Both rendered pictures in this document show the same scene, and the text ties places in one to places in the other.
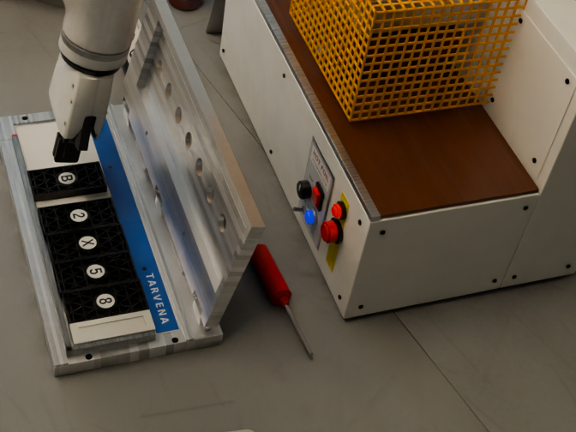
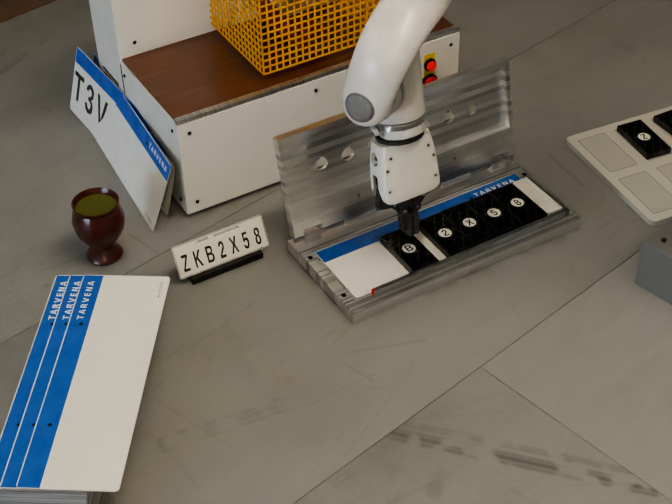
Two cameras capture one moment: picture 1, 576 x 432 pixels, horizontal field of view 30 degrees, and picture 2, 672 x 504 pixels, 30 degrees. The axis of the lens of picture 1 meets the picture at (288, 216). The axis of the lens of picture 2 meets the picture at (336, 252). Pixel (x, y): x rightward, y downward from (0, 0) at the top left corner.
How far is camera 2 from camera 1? 219 cm
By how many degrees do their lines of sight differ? 64
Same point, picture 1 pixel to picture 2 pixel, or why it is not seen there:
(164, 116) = (357, 169)
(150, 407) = (574, 184)
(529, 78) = not seen: outside the picture
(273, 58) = (293, 100)
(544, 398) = (466, 45)
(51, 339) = (560, 223)
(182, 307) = (496, 174)
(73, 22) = (419, 102)
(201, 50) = (181, 230)
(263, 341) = not seen: hidden behind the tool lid
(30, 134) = (360, 288)
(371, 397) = not seen: hidden behind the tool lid
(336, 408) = (524, 115)
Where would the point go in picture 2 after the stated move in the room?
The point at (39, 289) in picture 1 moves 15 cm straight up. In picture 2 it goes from (521, 239) to (529, 164)
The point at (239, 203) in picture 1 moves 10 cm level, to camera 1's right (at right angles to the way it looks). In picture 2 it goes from (489, 68) to (480, 37)
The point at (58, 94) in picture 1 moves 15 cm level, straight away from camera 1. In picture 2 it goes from (412, 178) to (319, 201)
